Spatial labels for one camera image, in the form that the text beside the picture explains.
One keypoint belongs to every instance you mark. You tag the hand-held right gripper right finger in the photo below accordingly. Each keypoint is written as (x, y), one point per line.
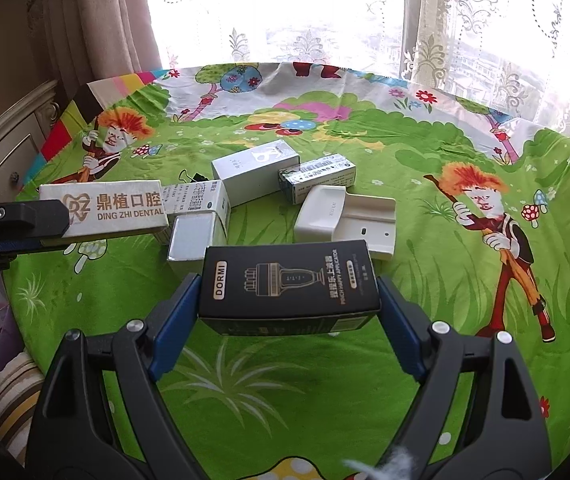
(400, 330)

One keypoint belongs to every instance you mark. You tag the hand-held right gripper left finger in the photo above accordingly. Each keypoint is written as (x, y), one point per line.
(180, 320)

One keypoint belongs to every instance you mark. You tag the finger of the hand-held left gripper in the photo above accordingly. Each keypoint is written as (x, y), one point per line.
(15, 246)
(30, 215)

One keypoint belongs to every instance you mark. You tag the silver white small box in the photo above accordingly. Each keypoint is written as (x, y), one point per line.
(197, 237)

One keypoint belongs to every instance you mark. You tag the beige cardboard box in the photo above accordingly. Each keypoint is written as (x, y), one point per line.
(115, 205)

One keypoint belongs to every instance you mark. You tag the black box grey print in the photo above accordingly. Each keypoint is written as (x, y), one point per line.
(285, 285)

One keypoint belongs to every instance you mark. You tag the white box red figure print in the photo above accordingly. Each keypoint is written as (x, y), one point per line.
(200, 200)

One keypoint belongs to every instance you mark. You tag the white plastic holder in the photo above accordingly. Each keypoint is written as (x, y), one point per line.
(325, 215)

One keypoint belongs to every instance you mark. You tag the white box grey letter print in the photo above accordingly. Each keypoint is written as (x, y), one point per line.
(255, 172)

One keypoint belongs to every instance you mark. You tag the cream carved dresser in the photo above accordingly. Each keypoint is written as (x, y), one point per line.
(10, 145)

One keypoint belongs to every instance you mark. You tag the green printed bedsheet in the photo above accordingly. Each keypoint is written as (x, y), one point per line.
(315, 395)

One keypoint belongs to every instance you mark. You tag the black binder clip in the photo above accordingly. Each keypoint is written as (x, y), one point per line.
(193, 177)

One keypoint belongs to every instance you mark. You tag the striped towel blanket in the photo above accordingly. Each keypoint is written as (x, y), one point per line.
(10, 400)

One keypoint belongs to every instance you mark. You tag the green wrapped pack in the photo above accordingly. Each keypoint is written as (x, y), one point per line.
(317, 177)

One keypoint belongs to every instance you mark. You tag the beige curtain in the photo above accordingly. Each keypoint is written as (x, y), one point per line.
(95, 15)

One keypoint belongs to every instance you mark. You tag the white lace curtain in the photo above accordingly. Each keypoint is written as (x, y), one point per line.
(340, 20)

